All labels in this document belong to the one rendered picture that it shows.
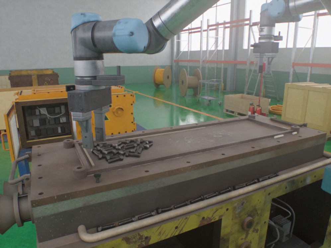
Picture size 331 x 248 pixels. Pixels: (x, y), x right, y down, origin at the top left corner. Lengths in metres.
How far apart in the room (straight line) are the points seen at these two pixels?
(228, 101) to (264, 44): 6.77
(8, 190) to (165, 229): 0.56
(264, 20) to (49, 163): 1.12
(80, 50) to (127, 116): 2.93
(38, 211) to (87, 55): 0.42
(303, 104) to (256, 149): 5.33
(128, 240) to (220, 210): 0.33
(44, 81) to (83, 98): 8.51
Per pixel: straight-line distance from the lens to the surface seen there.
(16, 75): 9.11
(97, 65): 0.64
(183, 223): 0.82
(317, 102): 6.14
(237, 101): 7.77
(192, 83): 11.20
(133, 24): 0.56
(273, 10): 1.17
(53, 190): 0.74
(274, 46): 1.30
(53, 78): 9.12
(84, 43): 0.63
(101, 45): 0.60
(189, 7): 0.64
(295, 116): 6.49
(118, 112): 3.42
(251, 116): 1.49
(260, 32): 1.34
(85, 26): 0.63
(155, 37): 0.67
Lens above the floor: 1.71
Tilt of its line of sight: 15 degrees down
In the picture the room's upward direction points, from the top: straight up
